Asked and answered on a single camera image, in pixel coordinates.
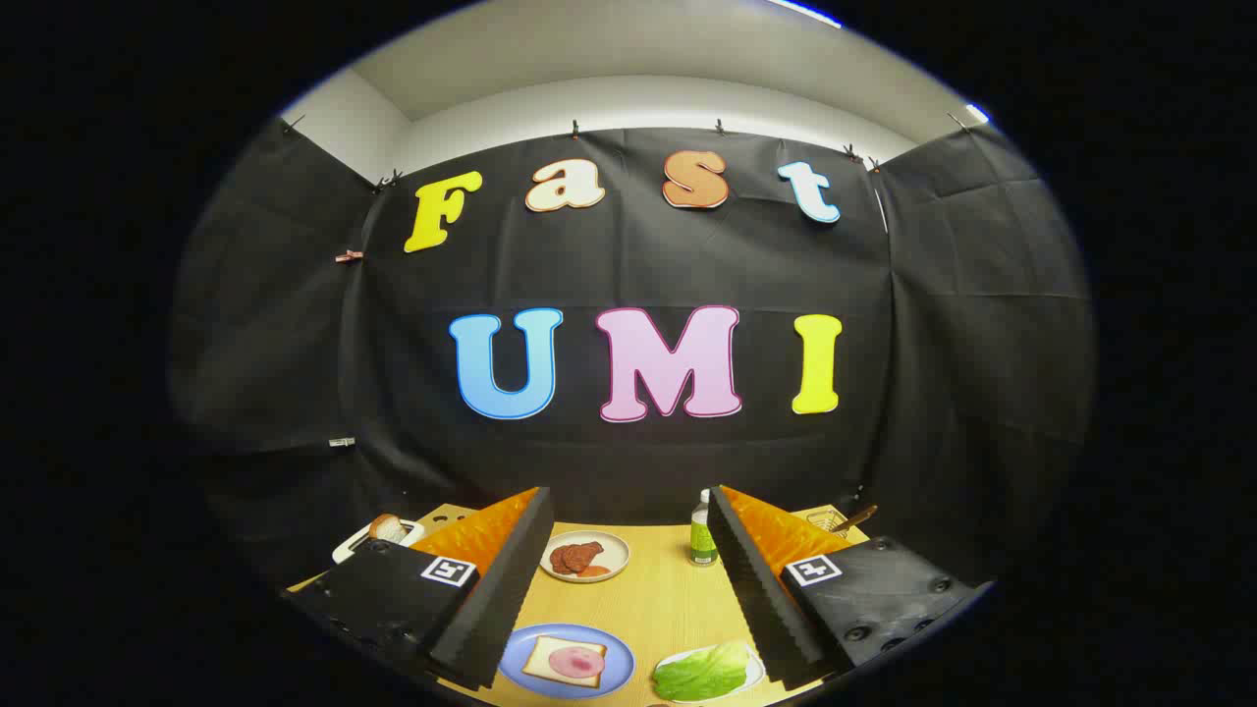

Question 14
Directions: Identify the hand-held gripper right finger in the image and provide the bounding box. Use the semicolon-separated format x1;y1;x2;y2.
707;484;995;691

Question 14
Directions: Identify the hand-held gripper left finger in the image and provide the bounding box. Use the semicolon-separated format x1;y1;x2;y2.
283;486;556;691

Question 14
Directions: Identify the green lettuce leaf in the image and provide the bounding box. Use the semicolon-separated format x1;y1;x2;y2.
655;641;752;702

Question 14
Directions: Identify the green label plastic bottle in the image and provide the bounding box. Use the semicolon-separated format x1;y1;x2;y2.
689;489;720;567

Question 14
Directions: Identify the brown meat piece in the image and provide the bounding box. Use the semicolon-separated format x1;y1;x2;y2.
550;541;605;575

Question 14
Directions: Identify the white square plate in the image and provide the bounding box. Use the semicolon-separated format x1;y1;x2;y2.
653;643;766;704

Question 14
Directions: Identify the pink ham slice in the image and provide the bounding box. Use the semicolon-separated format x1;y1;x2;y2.
548;646;606;680

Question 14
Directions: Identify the cream round plate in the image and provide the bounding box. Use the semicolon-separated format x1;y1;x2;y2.
540;530;630;584

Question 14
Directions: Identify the blue round plate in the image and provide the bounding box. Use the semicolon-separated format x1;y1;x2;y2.
499;624;635;699

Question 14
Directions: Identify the white toaster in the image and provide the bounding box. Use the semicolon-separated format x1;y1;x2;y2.
334;514;425;566

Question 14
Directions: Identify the black backdrop cloth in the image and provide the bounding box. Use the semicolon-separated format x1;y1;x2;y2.
167;118;1096;590

